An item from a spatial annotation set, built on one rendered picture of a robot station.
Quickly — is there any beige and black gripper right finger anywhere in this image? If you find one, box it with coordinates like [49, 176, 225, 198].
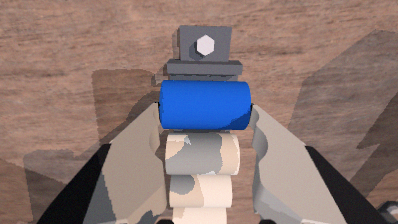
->
[248, 103, 388, 224]

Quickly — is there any cream cylinder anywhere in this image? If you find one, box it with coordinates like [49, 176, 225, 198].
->
[173, 208, 226, 224]
[170, 175, 232, 208]
[165, 133, 240, 175]

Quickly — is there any blue cylinder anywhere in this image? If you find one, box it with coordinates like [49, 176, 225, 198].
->
[159, 80, 251, 130]

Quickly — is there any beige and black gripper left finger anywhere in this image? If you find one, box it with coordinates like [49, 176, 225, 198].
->
[36, 101, 167, 224]

